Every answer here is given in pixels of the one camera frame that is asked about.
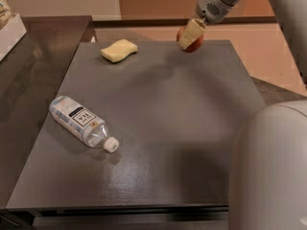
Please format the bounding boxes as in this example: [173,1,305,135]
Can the clear plastic water bottle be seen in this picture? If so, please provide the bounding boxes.
[49,96,120,153]

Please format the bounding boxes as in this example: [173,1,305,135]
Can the red apple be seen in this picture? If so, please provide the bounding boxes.
[177,27,204,53]

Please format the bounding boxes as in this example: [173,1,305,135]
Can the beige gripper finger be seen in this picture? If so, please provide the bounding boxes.
[177,18,205,49]

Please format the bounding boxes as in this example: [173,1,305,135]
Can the yellow sponge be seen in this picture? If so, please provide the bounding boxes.
[100,39,138,63]

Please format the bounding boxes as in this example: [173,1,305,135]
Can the grey table with drawer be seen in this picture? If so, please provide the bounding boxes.
[5,39,267,230]

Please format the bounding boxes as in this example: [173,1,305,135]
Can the white box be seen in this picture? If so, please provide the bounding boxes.
[0,13,27,61]

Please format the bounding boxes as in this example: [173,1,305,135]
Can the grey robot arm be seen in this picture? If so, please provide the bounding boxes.
[196,0,307,230]

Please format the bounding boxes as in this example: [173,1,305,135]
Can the dark side table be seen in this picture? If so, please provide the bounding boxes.
[0,15,96,230]

